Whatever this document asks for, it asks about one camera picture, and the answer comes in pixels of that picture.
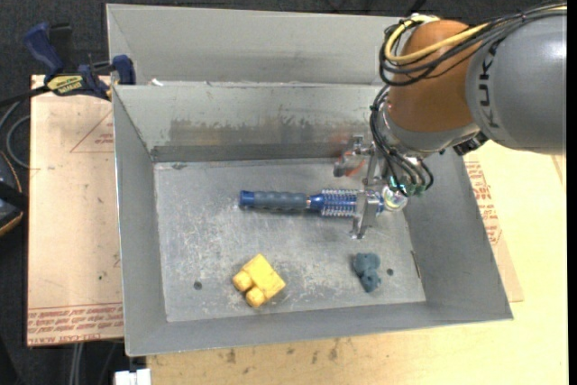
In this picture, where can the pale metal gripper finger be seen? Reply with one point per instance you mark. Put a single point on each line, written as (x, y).
(364, 218)
(347, 160)

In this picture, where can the dark blue-grey toy animal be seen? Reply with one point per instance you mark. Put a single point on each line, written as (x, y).
(367, 270)

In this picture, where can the blue and grey round hairbrush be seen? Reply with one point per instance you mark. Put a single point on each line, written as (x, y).
(279, 200)

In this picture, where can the grey metal bin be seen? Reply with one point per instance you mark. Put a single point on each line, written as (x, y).
(270, 239)

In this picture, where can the yellow toy building block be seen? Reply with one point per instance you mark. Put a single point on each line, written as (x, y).
(261, 281)

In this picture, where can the brown cardboard board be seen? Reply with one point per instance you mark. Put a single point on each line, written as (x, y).
(72, 216)

